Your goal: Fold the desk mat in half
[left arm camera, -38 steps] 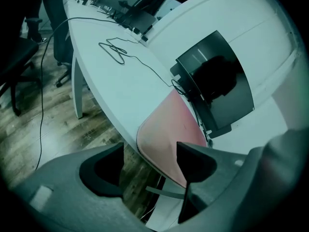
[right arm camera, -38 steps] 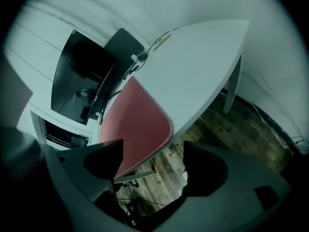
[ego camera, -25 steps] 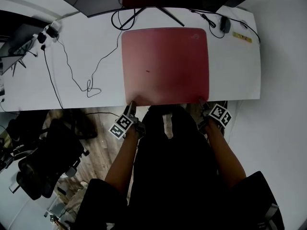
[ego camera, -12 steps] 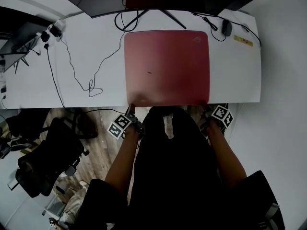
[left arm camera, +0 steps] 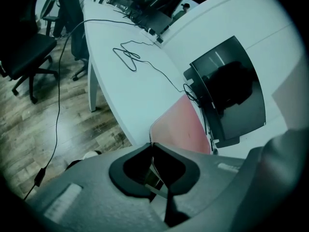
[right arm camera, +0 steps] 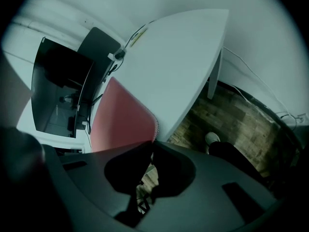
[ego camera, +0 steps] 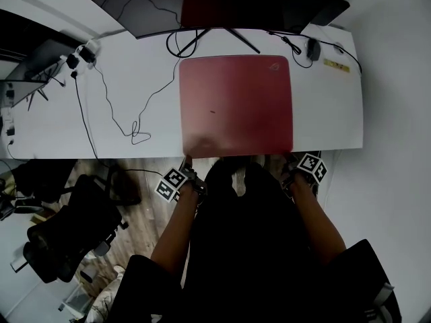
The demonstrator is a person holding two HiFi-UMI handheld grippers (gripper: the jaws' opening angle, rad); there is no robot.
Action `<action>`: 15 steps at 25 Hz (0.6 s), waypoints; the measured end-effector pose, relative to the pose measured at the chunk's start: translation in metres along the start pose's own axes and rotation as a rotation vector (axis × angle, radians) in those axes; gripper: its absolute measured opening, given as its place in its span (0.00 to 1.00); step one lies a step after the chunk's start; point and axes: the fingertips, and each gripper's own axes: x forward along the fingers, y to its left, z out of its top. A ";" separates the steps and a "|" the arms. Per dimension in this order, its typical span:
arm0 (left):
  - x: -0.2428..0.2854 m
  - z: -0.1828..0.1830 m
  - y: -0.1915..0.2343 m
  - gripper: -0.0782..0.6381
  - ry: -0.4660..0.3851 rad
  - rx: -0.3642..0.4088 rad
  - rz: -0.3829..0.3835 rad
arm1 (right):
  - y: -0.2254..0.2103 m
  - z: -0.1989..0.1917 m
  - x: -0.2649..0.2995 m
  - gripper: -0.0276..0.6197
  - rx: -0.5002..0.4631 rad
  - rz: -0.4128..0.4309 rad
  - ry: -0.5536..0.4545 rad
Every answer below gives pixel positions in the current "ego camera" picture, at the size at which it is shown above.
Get black bag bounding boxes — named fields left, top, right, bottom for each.
left=13, top=158, right=78, bottom=203

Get black office chair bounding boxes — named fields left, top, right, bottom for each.
left=22, top=173, right=142, bottom=284

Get thin black looped cable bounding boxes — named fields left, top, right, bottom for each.
left=93, top=28, right=199, bottom=145

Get person's black trousers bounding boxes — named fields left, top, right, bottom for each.
left=188, top=158, right=324, bottom=265

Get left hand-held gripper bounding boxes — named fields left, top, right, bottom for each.
left=154, top=155, right=208, bottom=203

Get person's left forearm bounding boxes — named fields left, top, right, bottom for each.
left=150, top=180, right=200, bottom=277

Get person's right forearm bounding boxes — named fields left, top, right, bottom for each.
left=290, top=172, right=347, bottom=265

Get black power cable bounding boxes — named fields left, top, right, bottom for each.
left=69, top=70, right=166, bottom=178

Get black monitor cable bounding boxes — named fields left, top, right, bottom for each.
left=301, top=34, right=363, bottom=77

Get clear plastic box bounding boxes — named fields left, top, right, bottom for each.
left=62, top=285, right=92, bottom=316

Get black computer mouse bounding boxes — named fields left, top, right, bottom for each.
left=306, top=38, right=322, bottom=62

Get white crumpled cloth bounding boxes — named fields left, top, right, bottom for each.
left=86, top=264, right=125, bottom=323

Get red mouse pad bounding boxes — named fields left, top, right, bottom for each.
left=178, top=55, right=294, bottom=159

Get yellow label strip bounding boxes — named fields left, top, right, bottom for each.
left=323, top=58, right=350, bottom=72

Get dark window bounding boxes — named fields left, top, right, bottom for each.
left=0, top=8, right=85, bottom=80

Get person's black shirt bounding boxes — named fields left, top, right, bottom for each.
left=112, top=239, right=403, bottom=323

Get tangled black cables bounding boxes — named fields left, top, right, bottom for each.
left=25, top=62, right=65, bottom=87

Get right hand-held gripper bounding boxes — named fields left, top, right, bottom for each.
left=281, top=152, right=328, bottom=199

